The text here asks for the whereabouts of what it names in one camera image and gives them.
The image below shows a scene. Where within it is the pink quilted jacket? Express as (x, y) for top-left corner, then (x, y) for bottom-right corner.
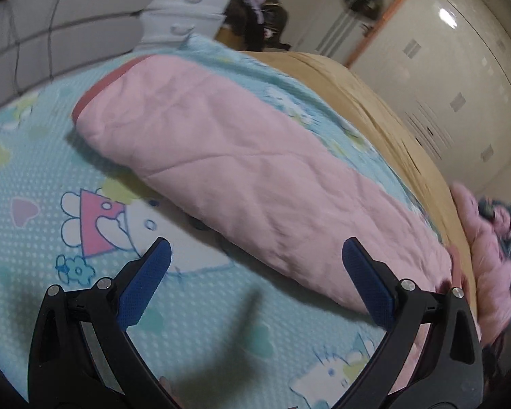
(71, 54), (465, 393)

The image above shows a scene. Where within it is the hello kitty blue blanket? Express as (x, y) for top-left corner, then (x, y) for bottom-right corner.
(0, 37), (454, 408)

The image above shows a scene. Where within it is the pink floral duvet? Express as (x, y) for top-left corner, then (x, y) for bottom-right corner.
(450, 183), (511, 345)

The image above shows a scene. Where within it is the tan bed cover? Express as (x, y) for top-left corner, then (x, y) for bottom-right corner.
(248, 52), (477, 314)

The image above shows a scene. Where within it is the white wardrobe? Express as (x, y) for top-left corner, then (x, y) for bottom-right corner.
(352, 0), (511, 191)

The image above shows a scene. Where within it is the white drawer chest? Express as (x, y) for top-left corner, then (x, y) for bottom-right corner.
(140, 0), (230, 46)

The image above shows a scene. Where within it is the black backpack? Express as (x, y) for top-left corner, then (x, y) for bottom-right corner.
(223, 0), (292, 52)

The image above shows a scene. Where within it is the white door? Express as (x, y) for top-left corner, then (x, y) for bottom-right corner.
(294, 0), (403, 66)

